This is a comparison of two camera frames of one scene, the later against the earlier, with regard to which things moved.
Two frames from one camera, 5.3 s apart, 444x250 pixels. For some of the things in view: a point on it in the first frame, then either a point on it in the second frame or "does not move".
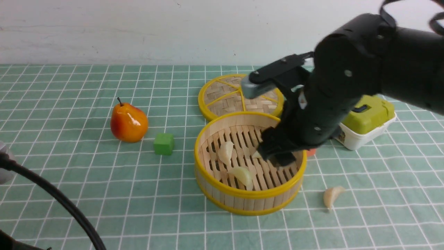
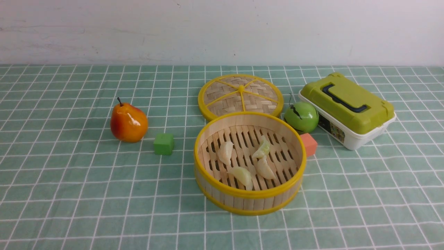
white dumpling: x=224 y=152 does not move
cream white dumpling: x=330 y=194 → x=264 y=169
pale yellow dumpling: x=244 y=174 does not move
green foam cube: x=163 y=144 does not move
